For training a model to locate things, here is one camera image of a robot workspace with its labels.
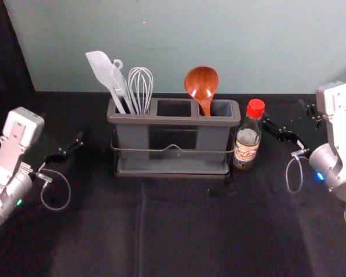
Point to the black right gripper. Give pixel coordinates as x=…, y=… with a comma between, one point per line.
x=317, y=135

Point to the brown wooden ladle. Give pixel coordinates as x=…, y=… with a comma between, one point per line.
x=200, y=83

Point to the grey silicone spatula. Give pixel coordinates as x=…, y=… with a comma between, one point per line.
x=102, y=72

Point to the dark grey drip tray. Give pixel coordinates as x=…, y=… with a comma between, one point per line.
x=173, y=170

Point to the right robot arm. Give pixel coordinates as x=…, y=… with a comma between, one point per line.
x=336, y=150

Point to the grey whisk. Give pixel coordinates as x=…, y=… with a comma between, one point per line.
x=141, y=86

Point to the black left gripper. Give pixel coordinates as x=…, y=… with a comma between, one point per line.
x=41, y=147

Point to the sauce bottle with red cap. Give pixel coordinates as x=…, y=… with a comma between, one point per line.
x=248, y=144

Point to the grey utensil holder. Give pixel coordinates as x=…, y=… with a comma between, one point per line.
x=173, y=127

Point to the black table cloth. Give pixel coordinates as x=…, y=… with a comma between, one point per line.
x=173, y=225

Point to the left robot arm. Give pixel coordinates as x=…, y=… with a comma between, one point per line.
x=11, y=150

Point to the black backdrop panel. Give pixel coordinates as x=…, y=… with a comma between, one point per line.
x=3, y=43

